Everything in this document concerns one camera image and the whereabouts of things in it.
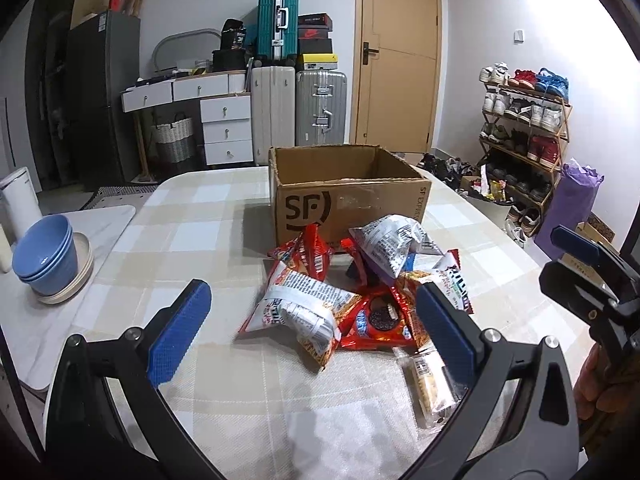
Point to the red black shoe box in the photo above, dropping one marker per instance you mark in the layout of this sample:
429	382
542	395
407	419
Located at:
314	35

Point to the silver suitcase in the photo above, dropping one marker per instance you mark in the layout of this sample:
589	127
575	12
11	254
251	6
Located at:
320	105

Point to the yellow black shoe box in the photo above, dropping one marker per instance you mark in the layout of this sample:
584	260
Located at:
316	63

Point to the cream suitcase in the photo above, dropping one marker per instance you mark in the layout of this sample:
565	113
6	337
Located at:
272	115

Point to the dark grey fridge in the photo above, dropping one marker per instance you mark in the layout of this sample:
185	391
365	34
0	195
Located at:
102	100

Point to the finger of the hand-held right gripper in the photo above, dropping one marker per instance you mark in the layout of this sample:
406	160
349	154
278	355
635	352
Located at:
565	282
575	242

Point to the white trash can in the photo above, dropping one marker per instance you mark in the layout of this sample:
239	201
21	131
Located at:
17	200

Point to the person's right hand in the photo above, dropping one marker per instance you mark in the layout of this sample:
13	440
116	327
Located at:
590	390

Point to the silver snack packet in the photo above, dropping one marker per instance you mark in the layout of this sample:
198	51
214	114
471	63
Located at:
385	245

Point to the black storage box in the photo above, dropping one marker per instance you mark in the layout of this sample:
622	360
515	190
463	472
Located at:
229	60

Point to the red white-label snack packet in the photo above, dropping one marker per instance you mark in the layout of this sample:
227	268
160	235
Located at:
295	310

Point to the blue bowl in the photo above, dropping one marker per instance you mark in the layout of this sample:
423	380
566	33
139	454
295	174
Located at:
60	277
45	242
62	290

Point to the purple bag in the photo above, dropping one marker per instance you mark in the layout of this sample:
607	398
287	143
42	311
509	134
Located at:
570	210

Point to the beige plate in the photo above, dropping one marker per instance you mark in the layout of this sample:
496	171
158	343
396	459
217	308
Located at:
82	265

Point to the wooden shoe rack with shoes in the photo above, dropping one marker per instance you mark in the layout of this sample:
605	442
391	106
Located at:
542	147

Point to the clear biscuit bar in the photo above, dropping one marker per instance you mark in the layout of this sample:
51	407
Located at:
430	385

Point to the white marble side table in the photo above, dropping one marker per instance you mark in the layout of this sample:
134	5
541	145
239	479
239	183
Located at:
30	340

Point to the grey curved frame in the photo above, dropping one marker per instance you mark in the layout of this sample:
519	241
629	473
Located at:
185	35

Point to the wooden door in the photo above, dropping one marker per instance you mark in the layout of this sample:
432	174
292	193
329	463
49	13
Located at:
400	85

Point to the white drawer cabinet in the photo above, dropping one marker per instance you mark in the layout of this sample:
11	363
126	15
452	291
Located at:
225	130

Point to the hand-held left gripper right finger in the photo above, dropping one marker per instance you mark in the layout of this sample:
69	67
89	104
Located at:
445	330

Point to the black printed bag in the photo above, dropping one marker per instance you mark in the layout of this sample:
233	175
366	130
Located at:
234	35

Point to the brown cardboard box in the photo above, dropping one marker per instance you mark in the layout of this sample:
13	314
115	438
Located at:
320	200

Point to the plain black shoe box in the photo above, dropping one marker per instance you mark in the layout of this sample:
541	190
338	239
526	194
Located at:
315	47

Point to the red cookie packet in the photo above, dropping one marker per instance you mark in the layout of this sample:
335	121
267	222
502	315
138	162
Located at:
375	332

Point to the dark shoes pile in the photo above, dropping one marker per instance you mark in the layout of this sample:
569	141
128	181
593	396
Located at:
445	165

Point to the dark red snack packet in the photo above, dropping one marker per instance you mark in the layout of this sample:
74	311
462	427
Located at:
351	250

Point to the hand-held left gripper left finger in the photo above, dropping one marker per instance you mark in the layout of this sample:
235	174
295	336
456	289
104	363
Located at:
180	325

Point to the teal suitcase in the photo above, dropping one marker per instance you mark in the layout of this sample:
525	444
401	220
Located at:
270	25

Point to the woven laundry basket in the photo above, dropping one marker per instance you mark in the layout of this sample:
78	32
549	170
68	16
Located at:
172	142

